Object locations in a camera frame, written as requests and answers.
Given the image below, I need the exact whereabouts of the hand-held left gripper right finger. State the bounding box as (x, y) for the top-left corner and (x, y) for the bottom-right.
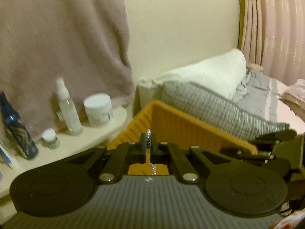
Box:
(150, 135), (239, 185)

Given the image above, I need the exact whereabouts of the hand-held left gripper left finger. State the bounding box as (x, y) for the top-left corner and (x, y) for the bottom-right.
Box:
(67, 134), (149, 185)

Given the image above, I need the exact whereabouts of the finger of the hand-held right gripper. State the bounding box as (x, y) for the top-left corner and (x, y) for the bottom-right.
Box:
(255, 130), (297, 145)
(219, 147), (274, 165)

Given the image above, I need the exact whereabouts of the silver bead chain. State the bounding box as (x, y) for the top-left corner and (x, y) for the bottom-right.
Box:
(146, 128), (158, 176)

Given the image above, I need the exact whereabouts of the yellow plastic tray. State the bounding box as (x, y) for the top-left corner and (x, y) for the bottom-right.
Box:
(105, 99), (259, 176)

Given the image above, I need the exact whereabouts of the grey and pink bed blanket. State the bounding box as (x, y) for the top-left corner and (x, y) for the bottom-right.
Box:
(232, 63), (305, 134)

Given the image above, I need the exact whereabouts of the pink folded cloth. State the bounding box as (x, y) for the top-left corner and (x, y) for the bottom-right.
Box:
(281, 79), (305, 111)

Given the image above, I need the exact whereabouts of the grey woven pillow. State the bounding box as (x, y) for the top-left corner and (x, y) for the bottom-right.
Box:
(161, 81), (290, 141)

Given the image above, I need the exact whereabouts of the white cream jar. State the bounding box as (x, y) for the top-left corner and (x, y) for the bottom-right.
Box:
(83, 93), (114, 127)

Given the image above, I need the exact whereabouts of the cream wooden shelf unit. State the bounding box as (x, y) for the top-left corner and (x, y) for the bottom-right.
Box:
(0, 107), (128, 198)

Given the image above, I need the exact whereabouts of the red and white packet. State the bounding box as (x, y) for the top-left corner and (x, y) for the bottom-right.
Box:
(272, 213), (303, 229)

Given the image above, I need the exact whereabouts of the clear spray bottle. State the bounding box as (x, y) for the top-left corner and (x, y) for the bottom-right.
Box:
(55, 77), (84, 135)

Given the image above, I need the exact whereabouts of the white pillow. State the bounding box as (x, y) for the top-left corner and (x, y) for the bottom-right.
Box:
(138, 48), (247, 101)

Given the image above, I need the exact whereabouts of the small green-label jar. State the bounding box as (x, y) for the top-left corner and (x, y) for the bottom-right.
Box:
(42, 128), (61, 150)

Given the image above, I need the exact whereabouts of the dark blue spray bottle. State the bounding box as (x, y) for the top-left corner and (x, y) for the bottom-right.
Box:
(0, 91), (39, 160)

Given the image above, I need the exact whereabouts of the blue and white tube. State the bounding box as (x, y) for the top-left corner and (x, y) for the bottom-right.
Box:
(0, 141), (21, 170)

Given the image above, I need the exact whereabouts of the pink hanging towel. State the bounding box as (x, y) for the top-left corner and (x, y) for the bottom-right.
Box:
(0, 0), (135, 144)

